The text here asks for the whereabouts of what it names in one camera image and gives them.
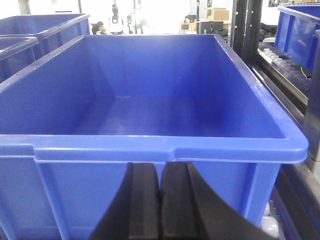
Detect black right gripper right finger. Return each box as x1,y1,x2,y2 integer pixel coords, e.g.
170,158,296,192
160,162,273,240

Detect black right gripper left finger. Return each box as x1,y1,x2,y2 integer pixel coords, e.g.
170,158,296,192
89,163,160,240

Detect blue target bin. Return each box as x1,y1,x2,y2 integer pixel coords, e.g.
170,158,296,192
0,34,309,240

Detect roller track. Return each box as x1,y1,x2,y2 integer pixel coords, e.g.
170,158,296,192
257,46,312,98

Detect person in background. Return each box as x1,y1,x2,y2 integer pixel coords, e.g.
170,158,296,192
90,21,107,35

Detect cardboard boxes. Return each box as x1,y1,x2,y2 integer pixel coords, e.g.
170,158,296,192
178,7,230,34

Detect blue bin back left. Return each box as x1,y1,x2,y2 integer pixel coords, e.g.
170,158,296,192
0,13,90,60

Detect blue bin left neighbour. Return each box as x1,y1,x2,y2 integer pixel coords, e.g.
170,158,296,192
0,36,39,83

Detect blue bin neighbour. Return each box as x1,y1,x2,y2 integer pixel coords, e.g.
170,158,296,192
0,36,39,83
274,5,320,73

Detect blue bin right neighbour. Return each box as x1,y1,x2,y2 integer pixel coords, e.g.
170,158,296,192
274,5,320,73

